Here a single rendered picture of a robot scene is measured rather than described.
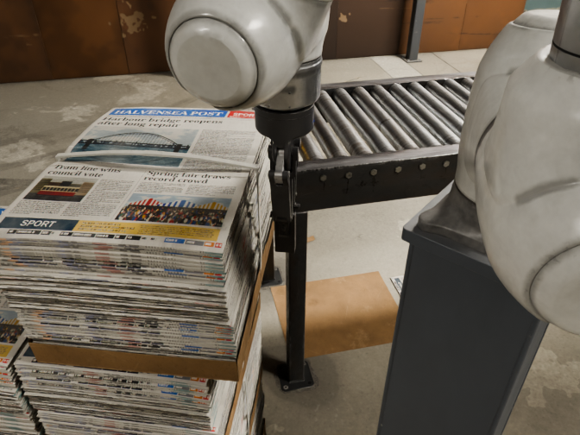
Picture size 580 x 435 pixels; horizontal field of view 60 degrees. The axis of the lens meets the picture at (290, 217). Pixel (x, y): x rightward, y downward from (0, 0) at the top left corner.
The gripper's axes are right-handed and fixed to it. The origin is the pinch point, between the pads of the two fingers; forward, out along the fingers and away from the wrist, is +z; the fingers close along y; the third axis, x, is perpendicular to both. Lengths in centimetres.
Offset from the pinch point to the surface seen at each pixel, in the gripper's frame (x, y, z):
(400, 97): 24, -98, 17
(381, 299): 26, -87, 96
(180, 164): -14.7, -0.4, -10.0
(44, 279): -26.3, 18.4, -4.1
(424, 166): 28, -56, 18
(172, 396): -13.8, 17.9, 17.1
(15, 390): -37.5, 18.6, 18.9
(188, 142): -15.4, -6.6, -10.1
